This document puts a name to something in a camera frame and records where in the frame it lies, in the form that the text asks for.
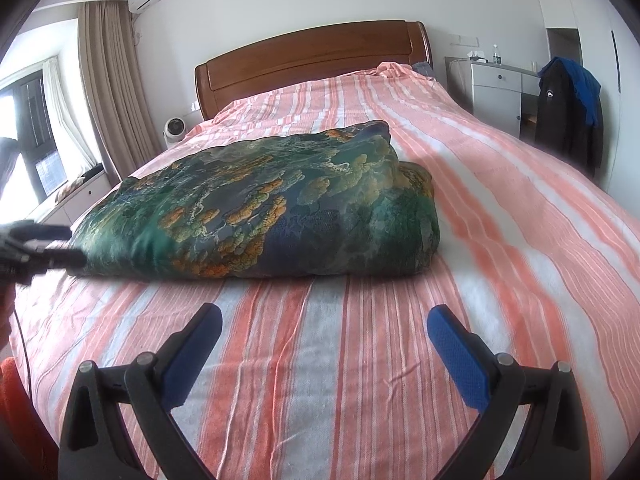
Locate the red bed base cover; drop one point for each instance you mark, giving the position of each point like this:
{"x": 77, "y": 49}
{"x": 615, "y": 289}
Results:
{"x": 25, "y": 427}

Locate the white wardrobe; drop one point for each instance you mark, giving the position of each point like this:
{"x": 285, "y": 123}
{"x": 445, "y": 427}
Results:
{"x": 611, "y": 53}

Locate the white bedside drawer cabinet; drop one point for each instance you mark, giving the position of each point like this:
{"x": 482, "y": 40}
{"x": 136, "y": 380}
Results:
{"x": 501, "y": 96}

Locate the beige curtain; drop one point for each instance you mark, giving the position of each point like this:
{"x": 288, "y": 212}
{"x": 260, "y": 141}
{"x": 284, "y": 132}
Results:
{"x": 111, "y": 77}

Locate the black and blue hanging jacket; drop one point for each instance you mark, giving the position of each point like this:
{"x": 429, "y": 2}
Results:
{"x": 569, "y": 115}

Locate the green landscape-print padded jacket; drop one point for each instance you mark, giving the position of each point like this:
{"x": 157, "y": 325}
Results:
{"x": 334, "y": 202}

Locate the clear water bottle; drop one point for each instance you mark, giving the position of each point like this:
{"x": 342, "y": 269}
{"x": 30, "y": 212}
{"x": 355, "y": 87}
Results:
{"x": 497, "y": 55}

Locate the brown wooden headboard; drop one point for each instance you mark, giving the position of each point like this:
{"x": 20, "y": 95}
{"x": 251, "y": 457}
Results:
{"x": 308, "y": 54}

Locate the white window bench cabinet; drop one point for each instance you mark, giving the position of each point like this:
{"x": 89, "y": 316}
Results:
{"x": 73, "y": 205}

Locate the white round desk fan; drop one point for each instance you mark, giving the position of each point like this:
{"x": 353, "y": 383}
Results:
{"x": 174, "y": 131}

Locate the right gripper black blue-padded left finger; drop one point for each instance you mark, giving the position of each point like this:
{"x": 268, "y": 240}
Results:
{"x": 95, "y": 443}

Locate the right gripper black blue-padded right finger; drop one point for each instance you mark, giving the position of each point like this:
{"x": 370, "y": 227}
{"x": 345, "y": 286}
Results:
{"x": 553, "y": 443}

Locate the pink striped bed sheet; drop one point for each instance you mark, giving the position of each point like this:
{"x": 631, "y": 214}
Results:
{"x": 335, "y": 378}

